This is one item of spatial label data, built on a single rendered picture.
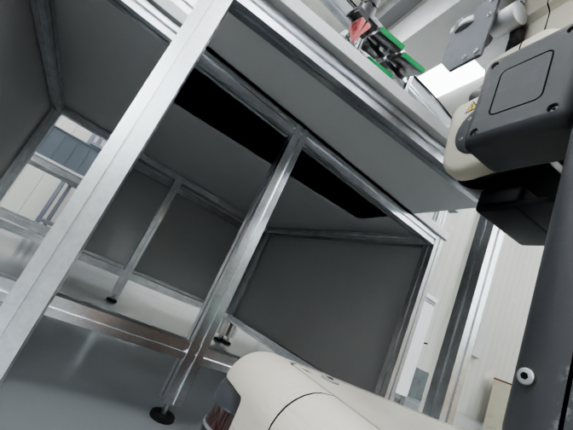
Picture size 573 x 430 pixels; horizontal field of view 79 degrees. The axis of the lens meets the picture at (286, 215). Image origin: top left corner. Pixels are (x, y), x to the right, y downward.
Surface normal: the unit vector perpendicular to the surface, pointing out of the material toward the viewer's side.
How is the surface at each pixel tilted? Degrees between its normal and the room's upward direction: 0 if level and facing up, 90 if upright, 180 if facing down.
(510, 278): 90
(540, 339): 90
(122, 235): 90
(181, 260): 90
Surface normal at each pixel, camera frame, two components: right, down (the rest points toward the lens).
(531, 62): -0.81, -0.47
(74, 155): 0.52, 0.00
